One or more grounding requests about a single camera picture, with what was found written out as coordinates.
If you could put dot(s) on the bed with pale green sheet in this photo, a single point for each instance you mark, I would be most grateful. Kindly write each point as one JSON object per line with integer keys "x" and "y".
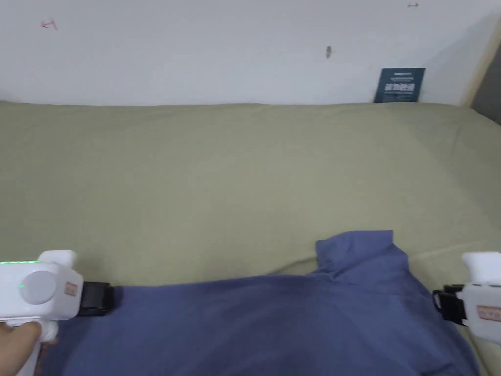
{"x": 219, "y": 176}

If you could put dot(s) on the person's left hand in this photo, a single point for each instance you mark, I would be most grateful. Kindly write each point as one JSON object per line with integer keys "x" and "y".
{"x": 17, "y": 342}

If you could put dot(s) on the dark blue shirt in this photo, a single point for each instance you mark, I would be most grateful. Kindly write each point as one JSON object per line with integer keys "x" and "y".
{"x": 254, "y": 325}

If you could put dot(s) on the dark blue card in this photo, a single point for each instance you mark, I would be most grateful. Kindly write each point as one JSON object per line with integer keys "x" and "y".
{"x": 399, "y": 85}

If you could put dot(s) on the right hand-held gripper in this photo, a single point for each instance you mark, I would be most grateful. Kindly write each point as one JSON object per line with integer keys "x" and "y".
{"x": 483, "y": 297}

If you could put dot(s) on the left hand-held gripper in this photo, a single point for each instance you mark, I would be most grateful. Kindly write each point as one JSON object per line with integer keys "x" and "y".
{"x": 39, "y": 290}

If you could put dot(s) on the grey padded headboard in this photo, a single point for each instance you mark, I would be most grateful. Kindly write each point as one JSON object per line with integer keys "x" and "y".
{"x": 488, "y": 90}

